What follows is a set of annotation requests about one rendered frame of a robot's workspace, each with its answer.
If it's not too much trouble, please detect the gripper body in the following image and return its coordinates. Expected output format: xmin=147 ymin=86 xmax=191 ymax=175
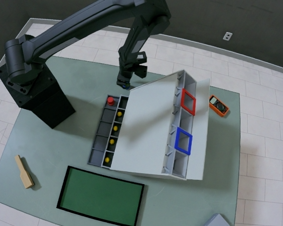
xmin=117 ymin=67 xmax=131 ymax=86

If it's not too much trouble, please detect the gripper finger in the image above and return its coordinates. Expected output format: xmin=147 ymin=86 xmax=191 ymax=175
xmin=117 ymin=82 xmax=130 ymax=89

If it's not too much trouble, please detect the blue funnel band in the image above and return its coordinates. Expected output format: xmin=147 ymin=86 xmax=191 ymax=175
xmin=174 ymin=127 xmax=192 ymax=155

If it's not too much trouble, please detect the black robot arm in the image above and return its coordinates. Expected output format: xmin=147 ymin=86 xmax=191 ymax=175
xmin=4 ymin=0 xmax=171 ymax=96

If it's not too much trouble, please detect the red funnel rim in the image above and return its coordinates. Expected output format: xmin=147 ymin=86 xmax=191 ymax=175
xmin=180 ymin=88 xmax=196 ymax=116

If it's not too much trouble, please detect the orange digital multimeter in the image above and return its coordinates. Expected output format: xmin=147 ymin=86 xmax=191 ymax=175
xmin=209 ymin=95 xmax=229 ymax=117

